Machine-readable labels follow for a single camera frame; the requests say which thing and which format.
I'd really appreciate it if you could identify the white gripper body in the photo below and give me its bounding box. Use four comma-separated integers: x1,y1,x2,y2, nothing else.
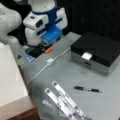
23,8,67,46

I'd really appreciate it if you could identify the black pen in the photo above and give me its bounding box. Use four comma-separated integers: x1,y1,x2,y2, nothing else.
74,86,102,93

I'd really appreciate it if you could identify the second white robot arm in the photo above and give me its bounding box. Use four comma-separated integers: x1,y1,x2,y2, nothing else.
0,2,68,65

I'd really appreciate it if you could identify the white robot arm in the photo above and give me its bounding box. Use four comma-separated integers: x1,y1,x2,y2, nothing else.
23,0,68,46

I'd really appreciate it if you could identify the blue striped object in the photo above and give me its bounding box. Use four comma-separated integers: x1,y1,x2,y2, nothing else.
22,49,35,63

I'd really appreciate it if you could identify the white label tag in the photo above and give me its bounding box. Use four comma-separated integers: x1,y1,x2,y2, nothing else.
82,52,92,60

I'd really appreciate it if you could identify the white foam block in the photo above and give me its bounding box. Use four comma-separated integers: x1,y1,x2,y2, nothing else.
0,45,28,107

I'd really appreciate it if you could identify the black lidded box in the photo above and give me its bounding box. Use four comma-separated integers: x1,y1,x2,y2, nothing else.
71,32,120,76

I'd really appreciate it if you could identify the lower metal ruler strip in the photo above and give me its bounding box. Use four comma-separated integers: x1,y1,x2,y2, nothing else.
41,99,68,120

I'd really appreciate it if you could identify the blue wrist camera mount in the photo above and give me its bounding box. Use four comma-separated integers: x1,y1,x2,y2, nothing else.
42,27,62,43

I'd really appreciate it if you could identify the white cable with adapter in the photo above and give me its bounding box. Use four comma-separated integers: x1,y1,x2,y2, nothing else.
26,46,72,84

